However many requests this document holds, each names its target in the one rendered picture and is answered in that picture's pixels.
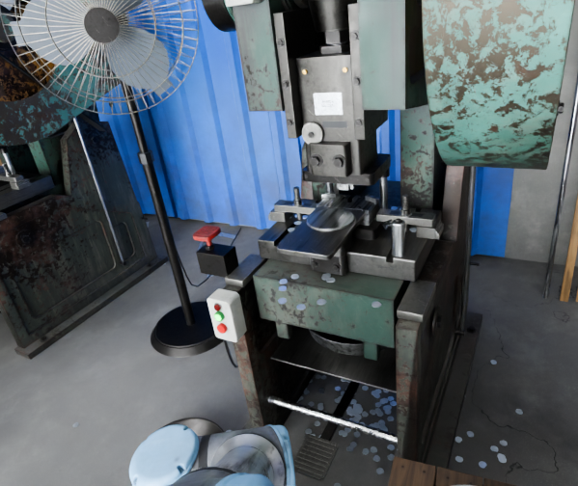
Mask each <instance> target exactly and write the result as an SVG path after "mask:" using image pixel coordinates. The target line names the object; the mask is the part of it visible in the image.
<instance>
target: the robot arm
mask: <svg viewBox="0 0 578 486"><path fill-rule="evenodd" d="M129 476H130V480H131V483H132V486H295V473H294V465H293V458H292V451H291V445H290V441H289V433H288V430H287V428H286V427H285V426H283V425H271V424H268V425H266V426H264V427H257V428H250V429H243V430H236V431H230V432H223V433H216V434H210V435H204V436H197V434H196V433H195V432H194V431H193V430H192V429H190V428H188V427H187V426H185V425H181V424H174V425H169V426H165V427H163V428H160V429H158V430H157V431H155V432H153V433H152V434H150V435H149V436H148V438H147V439H146V440H145V441H143V442H142V443H141V444H140V445H139V446H138V448H137V449H136V451H135V453H134V454H133V457H132V459H131V462H130V466H129Z"/></svg>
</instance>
